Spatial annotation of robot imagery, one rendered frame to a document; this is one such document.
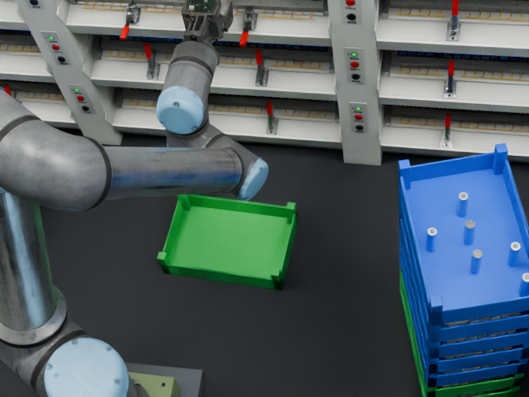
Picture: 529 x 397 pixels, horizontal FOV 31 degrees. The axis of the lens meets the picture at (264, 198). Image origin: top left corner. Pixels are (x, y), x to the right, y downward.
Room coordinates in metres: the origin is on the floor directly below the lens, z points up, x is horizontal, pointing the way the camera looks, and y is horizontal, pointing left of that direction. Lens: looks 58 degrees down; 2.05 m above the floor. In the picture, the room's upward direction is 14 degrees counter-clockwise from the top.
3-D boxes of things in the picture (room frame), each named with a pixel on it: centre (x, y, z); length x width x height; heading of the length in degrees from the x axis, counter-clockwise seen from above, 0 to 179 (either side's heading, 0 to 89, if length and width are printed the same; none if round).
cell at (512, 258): (0.71, -0.40, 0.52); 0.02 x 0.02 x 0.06
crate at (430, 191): (0.77, -0.34, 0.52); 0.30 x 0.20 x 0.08; 175
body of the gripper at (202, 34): (1.33, 0.04, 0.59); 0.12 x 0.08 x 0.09; 159
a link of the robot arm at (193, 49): (1.26, 0.07, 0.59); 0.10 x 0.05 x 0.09; 68
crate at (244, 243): (1.16, 0.11, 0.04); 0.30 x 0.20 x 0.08; 66
